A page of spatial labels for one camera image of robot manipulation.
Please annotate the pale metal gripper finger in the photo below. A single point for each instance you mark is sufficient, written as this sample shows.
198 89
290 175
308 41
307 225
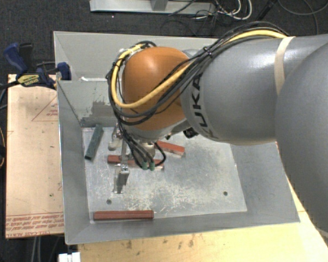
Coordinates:
114 143
121 180

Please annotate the red-brown flat block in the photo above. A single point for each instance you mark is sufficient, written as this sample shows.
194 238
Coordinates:
113 159
123 215
172 147

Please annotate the dark green flat block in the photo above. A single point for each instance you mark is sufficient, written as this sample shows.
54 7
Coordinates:
94 143

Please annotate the grey metal bin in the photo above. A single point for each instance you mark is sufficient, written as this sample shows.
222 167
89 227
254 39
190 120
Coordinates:
196 184

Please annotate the brown cardboard board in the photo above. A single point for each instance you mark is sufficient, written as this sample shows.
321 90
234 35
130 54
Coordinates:
30 146

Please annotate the black cylinder on white bracket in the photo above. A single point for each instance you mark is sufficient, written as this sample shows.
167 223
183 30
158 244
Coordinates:
190 133

